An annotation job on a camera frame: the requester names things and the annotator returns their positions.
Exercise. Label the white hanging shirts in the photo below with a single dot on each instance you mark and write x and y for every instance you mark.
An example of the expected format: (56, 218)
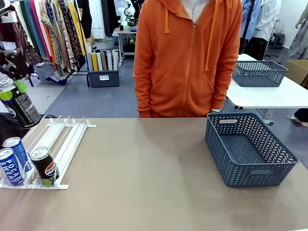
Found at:
(267, 16)

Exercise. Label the black cloth cover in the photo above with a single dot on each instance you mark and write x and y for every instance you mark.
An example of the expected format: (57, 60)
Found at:
(9, 130)

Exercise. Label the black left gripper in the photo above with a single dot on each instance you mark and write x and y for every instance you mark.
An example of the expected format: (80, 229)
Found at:
(13, 63)

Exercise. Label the person's right forearm orange sleeve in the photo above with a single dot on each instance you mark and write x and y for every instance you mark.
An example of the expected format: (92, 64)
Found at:
(142, 96)

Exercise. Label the yellow fabric roll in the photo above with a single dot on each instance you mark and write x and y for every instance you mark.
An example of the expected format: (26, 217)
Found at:
(94, 61)

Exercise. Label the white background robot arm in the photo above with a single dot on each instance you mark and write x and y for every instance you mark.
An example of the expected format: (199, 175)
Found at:
(123, 12)

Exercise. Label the blue-grey perforated plastic basket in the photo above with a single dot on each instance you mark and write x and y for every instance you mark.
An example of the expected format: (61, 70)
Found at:
(258, 77)
(250, 173)

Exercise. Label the dark red patterned garment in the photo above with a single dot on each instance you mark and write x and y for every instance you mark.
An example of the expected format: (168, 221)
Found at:
(12, 33)

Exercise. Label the person's left forearm orange sleeve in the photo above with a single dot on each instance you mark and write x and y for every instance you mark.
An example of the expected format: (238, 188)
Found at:
(222, 91)

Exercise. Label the grey background work cart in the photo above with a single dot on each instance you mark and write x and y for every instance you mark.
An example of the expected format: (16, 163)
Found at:
(125, 41)

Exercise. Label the brown cardboard box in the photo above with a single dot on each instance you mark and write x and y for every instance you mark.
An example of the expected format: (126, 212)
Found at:
(298, 71)

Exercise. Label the bystander in black clothes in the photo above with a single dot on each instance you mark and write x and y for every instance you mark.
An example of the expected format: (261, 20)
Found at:
(84, 16)

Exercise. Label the colourful hanging fabrics rack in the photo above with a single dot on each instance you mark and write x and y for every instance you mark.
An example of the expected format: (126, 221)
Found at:
(60, 29)

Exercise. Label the dark grey storage bin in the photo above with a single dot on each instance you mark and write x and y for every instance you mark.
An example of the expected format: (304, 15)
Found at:
(103, 78)

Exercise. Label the mannequin in grey dress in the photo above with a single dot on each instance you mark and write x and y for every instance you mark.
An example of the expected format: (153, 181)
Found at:
(299, 36)

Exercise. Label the person in orange hoodie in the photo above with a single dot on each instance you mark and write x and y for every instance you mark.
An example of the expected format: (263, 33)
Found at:
(185, 60)

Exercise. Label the seated person's leg and shoe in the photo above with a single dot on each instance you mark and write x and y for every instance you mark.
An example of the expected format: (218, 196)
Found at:
(300, 116)

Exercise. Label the black Pepsi can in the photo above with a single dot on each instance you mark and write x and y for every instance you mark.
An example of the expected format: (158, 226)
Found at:
(26, 108)
(45, 166)

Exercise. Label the white fabric roll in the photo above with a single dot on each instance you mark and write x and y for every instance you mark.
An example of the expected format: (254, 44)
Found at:
(109, 60)
(115, 60)
(99, 61)

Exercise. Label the white side table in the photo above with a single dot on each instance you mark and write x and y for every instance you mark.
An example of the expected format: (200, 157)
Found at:
(264, 96)

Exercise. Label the dark plastic stool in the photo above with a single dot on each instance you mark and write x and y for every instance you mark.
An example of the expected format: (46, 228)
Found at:
(278, 41)

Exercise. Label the blue Pocari Sweat can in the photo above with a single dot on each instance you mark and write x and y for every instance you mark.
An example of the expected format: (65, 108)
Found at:
(20, 150)
(10, 168)

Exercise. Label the brown fabric roll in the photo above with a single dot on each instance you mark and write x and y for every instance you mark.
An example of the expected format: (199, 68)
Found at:
(104, 61)

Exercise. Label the person's left hand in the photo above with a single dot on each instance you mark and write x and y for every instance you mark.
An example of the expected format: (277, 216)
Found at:
(216, 110)

